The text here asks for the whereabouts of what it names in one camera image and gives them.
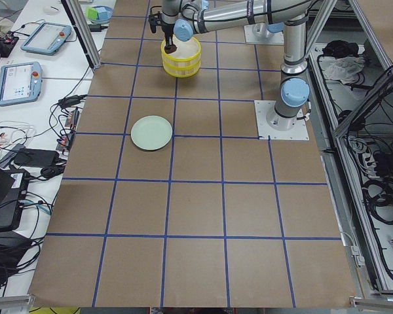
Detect yellow steamer layer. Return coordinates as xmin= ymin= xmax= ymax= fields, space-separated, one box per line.
xmin=163 ymin=62 xmax=200 ymax=78
xmin=160 ymin=37 xmax=202 ymax=69

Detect teach pendant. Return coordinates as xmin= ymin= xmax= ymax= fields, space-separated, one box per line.
xmin=0 ymin=61 xmax=43 ymax=107
xmin=21 ymin=22 xmax=71 ymax=56

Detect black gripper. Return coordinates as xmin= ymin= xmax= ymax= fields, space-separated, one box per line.
xmin=161 ymin=21 xmax=174 ymax=48

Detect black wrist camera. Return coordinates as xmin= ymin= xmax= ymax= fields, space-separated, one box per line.
xmin=148 ymin=12 xmax=161 ymax=33

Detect green foam cube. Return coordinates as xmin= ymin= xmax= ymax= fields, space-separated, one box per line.
xmin=86 ymin=7 xmax=98 ymax=20

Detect white crumpled cloth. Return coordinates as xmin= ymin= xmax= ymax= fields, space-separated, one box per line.
xmin=324 ymin=56 xmax=365 ymax=84

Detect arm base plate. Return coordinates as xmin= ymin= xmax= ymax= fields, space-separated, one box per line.
xmin=254 ymin=100 xmax=309 ymax=141
xmin=244 ymin=23 xmax=284 ymax=46

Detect black power adapter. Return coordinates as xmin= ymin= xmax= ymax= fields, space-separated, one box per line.
xmin=88 ymin=24 xmax=107 ymax=32

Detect blue foam cube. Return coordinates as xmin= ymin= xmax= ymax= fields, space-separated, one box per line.
xmin=97 ymin=7 xmax=110 ymax=20

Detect brown steamed bun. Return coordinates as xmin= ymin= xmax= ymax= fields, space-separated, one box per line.
xmin=164 ymin=44 xmax=178 ymax=54

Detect lower teach pendant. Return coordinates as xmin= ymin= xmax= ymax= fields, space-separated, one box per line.
xmin=0 ymin=61 xmax=43 ymax=107

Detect blue plate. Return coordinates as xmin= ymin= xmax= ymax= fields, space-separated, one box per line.
xmin=85 ymin=5 xmax=113 ymax=24

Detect black power brick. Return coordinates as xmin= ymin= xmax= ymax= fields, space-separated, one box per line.
xmin=13 ymin=148 xmax=59 ymax=167

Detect upper teach pendant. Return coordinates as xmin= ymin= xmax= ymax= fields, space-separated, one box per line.
xmin=21 ymin=22 xmax=71 ymax=56

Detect light green plate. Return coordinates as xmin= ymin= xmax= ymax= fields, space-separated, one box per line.
xmin=130 ymin=115 xmax=173 ymax=150

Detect black coiled cables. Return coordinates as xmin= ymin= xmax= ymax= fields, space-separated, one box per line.
xmin=362 ymin=179 xmax=393 ymax=226

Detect aluminium frame post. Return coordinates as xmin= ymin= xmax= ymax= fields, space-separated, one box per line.
xmin=61 ymin=0 xmax=102 ymax=72

